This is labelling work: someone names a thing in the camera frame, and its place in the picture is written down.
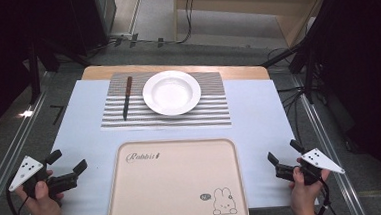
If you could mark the person's right hand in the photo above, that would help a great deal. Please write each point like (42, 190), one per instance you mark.
(304, 197)

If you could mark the dark curtain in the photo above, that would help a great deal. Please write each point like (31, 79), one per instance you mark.
(366, 60)
(1, 49)

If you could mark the light wooden shelf unit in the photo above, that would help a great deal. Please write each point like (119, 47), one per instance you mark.
(239, 4)

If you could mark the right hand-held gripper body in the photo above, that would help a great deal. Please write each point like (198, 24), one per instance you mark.
(320, 161)

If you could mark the white round plate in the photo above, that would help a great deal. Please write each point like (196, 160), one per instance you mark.
(172, 93)

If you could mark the beige tray with rabbit print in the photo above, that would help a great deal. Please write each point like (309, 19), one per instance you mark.
(175, 185)

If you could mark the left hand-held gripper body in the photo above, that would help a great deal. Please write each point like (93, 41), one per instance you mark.
(27, 169)

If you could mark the person's left hand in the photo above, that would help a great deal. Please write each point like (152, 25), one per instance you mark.
(44, 208)

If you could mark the white table sheet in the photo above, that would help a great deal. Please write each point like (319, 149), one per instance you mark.
(86, 134)

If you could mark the metal floor rail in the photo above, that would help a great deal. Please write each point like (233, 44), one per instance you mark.
(11, 155)
(331, 145)

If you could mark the striped grey placemat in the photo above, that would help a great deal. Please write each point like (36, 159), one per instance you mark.
(212, 109)

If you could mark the power strip with plugs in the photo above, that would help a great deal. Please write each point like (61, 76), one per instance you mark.
(134, 40)

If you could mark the black tripod stand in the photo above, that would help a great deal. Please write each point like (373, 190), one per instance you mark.
(305, 57)

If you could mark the dark cabinet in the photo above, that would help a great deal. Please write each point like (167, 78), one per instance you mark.
(89, 20)

